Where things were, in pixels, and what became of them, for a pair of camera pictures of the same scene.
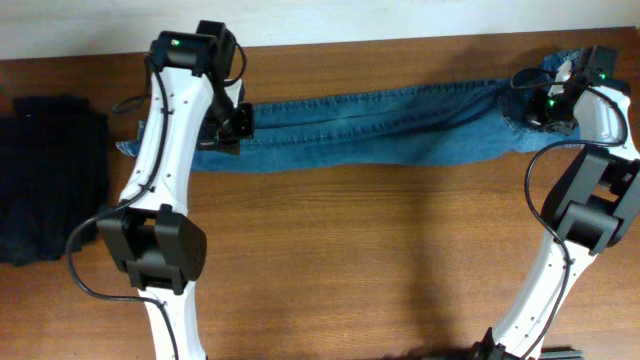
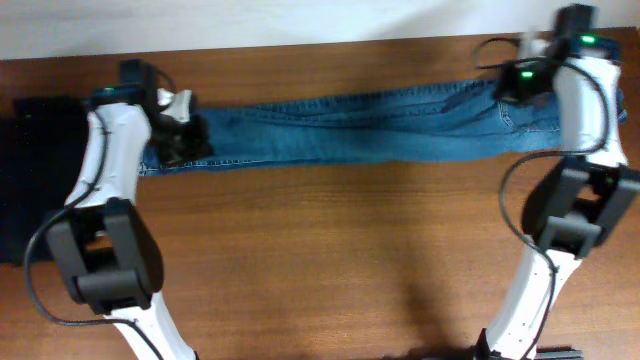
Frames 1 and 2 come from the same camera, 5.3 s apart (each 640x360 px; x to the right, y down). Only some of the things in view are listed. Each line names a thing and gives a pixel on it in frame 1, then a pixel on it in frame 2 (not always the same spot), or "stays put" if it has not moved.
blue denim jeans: x=438 y=124 stays put
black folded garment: x=54 y=174 stays put
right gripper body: x=548 y=115 to x=525 y=86
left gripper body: x=220 y=141 to x=182 y=141
